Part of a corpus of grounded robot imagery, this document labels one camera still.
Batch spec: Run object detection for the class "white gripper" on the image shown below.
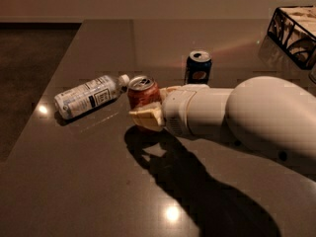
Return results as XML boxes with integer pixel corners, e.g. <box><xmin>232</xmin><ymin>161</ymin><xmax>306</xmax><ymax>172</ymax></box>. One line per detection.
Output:
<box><xmin>129</xmin><ymin>84</ymin><xmax>208</xmax><ymax>136</ymax></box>

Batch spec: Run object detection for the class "red coke can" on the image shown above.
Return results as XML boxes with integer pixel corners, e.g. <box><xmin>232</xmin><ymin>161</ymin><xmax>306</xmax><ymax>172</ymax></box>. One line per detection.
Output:
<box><xmin>126</xmin><ymin>75</ymin><xmax>162</xmax><ymax>131</ymax></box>

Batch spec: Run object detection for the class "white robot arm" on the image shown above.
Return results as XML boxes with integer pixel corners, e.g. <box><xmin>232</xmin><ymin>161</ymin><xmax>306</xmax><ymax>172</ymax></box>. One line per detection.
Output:
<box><xmin>129</xmin><ymin>76</ymin><xmax>316</xmax><ymax>179</ymax></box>

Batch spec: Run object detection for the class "blue pepsi can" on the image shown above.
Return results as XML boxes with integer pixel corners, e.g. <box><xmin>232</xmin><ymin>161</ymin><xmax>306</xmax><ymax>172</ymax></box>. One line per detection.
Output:
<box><xmin>185</xmin><ymin>49</ymin><xmax>212</xmax><ymax>84</ymax></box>

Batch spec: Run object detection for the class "clear plastic water bottle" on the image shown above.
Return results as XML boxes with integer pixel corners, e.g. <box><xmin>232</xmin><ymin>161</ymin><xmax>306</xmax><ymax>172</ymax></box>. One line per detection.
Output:
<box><xmin>54</xmin><ymin>74</ymin><xmax>129</xmax><ymax>119</ymax></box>

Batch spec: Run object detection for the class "black wire napkin holder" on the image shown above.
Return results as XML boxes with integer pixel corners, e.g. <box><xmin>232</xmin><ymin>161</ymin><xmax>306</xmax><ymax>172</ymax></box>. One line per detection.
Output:
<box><xmin>268</xmin><ymin>6</ymin><xmax>316</xmax><ymax>70</ymax></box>

